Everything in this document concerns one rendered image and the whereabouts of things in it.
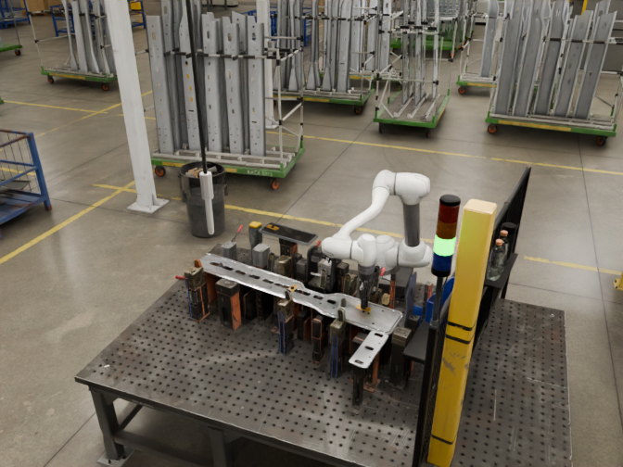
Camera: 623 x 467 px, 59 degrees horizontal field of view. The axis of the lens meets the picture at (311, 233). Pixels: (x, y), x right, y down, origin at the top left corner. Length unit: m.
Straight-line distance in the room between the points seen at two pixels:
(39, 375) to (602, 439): 3.91
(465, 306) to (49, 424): 2.96
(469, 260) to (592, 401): 2.51
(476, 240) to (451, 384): 0.69
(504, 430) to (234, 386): 1.40
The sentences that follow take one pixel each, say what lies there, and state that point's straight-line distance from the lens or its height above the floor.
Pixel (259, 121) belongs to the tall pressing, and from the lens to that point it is 7.20.
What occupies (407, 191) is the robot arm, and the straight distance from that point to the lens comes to 3.21.
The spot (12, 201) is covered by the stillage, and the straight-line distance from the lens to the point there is 7.24.
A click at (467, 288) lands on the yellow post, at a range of 2.14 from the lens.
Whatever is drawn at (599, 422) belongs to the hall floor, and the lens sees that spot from 4.30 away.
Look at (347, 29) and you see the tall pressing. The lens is 10.40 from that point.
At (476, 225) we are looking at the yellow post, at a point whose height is 1.94.
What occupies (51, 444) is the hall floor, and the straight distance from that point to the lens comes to 4.09.
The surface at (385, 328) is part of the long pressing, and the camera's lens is 2.99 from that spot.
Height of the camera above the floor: 2.83
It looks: 28 degrees down
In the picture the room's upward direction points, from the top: straight up
